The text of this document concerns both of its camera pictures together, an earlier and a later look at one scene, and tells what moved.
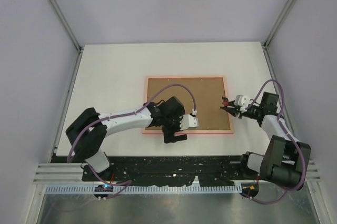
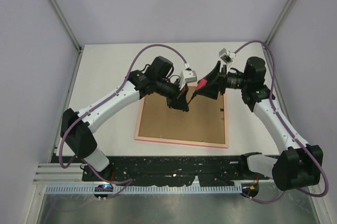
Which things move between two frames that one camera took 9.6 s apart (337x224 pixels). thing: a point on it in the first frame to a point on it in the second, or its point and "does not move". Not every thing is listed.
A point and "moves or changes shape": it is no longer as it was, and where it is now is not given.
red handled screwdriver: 226,102 to 200,84
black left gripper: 169,135 to 179,101
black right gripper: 234,110 to 211,89
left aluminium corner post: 59,10 does not move
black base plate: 170,171 does not move
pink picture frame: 208,91 moves or changes shape
